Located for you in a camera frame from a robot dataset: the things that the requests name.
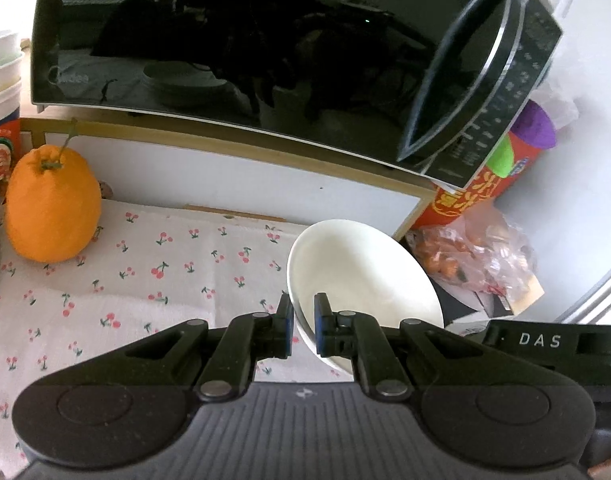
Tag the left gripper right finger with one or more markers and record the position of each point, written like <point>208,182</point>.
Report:
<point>359,338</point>

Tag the bag of small oranges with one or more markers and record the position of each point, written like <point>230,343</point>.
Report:
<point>481,251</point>

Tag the black microwave oven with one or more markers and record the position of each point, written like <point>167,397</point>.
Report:
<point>425,86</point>

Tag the white gold trimmed cabinet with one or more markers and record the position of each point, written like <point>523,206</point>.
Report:
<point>155,167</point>

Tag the purple green plush toy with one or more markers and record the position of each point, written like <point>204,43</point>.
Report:
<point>532,133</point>

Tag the large orange on table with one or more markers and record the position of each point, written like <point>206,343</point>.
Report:
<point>53,205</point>

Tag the cherry print tablecloth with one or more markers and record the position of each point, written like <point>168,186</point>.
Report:
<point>145,270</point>

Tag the black white cardboard box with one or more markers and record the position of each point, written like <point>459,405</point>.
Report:
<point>466,312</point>

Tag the cream bowl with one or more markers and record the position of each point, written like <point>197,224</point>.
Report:
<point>360,269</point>

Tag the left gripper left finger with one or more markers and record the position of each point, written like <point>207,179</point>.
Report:
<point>230,354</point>

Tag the red gift box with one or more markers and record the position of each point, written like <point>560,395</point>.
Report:
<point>448,206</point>

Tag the stack of paper cups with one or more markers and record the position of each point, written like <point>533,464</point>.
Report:
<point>10,87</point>

